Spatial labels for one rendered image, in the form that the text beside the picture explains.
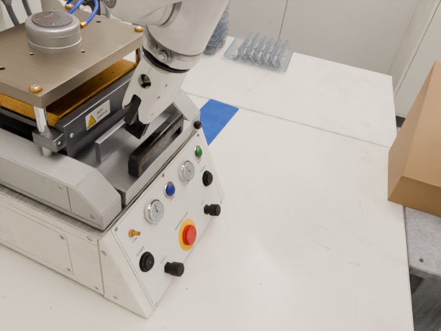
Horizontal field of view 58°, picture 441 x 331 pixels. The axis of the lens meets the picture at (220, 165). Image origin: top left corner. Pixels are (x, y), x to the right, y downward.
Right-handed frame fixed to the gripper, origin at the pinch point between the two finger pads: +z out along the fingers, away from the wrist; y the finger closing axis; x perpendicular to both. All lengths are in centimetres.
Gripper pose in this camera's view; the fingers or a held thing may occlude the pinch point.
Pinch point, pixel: (138, 124)
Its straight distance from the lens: 68.4
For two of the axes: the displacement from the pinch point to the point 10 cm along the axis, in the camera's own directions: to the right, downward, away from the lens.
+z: -4.3, 5.9, 6.9
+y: 4.0, -5.6, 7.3
